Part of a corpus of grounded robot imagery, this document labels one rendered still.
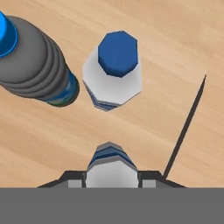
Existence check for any grey ribbed bottle blue cap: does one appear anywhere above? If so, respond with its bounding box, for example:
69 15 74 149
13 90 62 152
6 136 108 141
0 10 81 108

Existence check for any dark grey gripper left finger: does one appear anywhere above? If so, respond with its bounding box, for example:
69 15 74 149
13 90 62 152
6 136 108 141
37 171 88 189

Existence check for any white bottle with blue cap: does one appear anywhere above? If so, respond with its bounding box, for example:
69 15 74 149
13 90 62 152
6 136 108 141
81 30 144 112

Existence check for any white bottle with blue band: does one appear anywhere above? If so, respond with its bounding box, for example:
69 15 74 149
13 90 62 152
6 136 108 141
85 141 139 189

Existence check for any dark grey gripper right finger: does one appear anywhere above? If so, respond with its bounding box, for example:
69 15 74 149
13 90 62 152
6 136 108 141
137 171 187 189

